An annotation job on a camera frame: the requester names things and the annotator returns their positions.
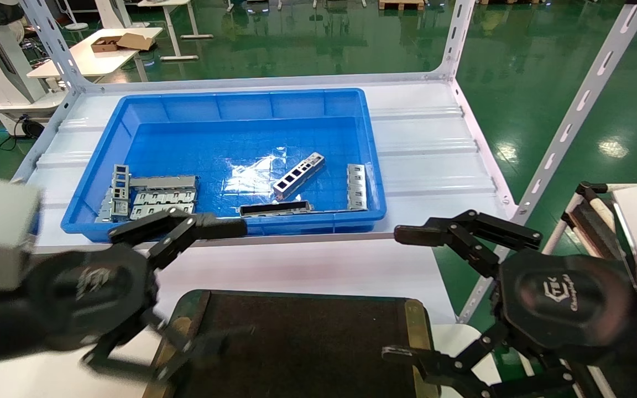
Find open cardboard box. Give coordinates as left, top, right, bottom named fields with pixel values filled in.
left=91, top=33, right=155, bottom=54

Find wooden pallet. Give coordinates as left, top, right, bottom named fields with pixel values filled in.
left=378, top=0, right=425, bottom=11

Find white floor stand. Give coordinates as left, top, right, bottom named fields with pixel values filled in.
left=62, top=0, right=90, bottom=32

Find black floor cables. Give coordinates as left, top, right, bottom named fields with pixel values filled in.
left=0, top=113, right=46, bottom=151

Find white metal shelf rack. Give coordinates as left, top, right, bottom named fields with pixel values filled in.
left=12, top=0, right=637, bottom=324

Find grey stamped metal plate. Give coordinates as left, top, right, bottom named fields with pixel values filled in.
left=133, top=190, right=197, bottom=205
left=129, top=203, right=195, bottom=219
left=130, top=176, right=197, bottom=191

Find white machine housing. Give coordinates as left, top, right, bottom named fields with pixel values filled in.
left=0, top=0, right=68, bottom=121

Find black container with brass rim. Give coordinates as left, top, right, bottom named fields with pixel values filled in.
left=143, top=289, right=441, bottom=398

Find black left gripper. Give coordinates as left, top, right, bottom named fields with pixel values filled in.
left=0, top=207, right=254, bottom=385

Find white desk with legs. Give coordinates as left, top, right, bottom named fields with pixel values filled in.
left=137, top=0, right=214, bottom=61

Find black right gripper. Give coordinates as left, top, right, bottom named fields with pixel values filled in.
left=382, top=210, right=637, bottom=398

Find blue plastic bin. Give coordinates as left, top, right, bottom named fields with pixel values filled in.
left=61, top=88, right=387, bottom=243

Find black rectangular frame part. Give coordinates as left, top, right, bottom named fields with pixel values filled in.
left=239, top=201, right=313, bottom=217

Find white table with box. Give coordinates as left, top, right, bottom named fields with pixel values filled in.
left=27, top=28, right=163, bottom=83

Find silver metal bracket part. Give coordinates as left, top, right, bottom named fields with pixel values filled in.
left=347, top=164, right=367, bottom=211

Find silver slotted metal bracket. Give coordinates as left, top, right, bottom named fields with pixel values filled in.
left=273, top=153, right=326, bottom=201

